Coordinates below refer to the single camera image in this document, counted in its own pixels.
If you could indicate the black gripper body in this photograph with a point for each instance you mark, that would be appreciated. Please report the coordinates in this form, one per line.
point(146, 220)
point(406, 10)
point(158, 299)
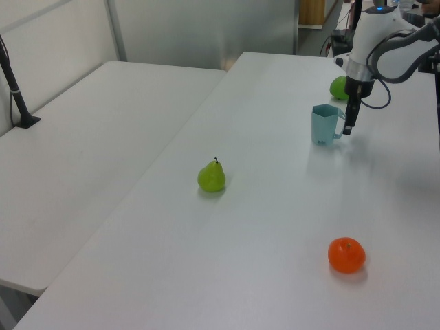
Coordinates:
point(359, 87)

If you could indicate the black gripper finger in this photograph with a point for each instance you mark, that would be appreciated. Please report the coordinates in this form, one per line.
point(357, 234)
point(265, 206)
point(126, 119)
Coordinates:
point(352, 115)

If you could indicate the light blue hexagonal mug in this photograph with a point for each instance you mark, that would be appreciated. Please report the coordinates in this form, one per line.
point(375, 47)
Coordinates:
point(321, 127)

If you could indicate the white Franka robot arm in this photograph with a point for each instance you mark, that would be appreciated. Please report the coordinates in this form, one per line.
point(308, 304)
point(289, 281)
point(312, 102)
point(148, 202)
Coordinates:
point(368, 34)

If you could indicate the green toy apple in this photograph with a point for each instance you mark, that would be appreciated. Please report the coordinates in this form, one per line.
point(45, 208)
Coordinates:
point(338, 87)

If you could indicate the black equipment box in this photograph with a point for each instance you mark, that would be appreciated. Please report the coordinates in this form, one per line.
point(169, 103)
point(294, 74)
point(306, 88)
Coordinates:
point(340, 38)

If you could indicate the black background pole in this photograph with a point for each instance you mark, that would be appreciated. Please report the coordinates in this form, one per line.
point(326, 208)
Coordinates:
point(355, 13)

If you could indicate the wooden cabinet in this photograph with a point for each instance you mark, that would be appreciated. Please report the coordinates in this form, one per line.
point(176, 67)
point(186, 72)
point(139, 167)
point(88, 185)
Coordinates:
point(311, 12)

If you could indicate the clear plastic bottle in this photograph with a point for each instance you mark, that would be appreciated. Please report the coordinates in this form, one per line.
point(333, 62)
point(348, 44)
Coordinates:
point(406, 4)

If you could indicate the orange toy mandarin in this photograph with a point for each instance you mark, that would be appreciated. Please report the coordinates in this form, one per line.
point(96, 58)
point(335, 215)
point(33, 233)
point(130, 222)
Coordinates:
point(346, 256)

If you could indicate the green toy pear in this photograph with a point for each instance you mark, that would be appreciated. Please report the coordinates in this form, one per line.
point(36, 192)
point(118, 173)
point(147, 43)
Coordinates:
point(211, 178)

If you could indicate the black clamp camera stand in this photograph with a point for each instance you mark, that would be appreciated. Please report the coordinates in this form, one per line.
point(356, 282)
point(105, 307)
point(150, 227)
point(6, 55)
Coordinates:
point(428, 63)

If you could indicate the aluminium frame post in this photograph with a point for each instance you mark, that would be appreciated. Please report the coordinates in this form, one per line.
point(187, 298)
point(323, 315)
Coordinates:
point(118, 34)

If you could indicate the black camera stand pole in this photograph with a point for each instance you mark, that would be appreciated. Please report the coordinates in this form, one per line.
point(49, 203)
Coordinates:
point(19, 99)

